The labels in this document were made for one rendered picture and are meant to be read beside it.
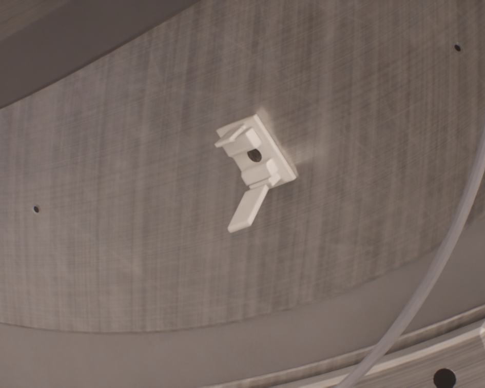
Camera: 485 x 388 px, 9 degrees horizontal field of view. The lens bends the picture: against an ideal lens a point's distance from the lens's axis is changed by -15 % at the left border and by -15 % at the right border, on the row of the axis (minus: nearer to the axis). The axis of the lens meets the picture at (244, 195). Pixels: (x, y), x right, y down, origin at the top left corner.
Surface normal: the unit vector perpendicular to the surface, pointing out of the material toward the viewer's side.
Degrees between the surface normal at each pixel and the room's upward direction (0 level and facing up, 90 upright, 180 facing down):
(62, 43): 90
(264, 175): 90
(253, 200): 43
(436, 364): 90
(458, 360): 90
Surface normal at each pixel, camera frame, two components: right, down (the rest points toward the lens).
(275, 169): 0.70, -0.26
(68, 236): -0.50, 0.50
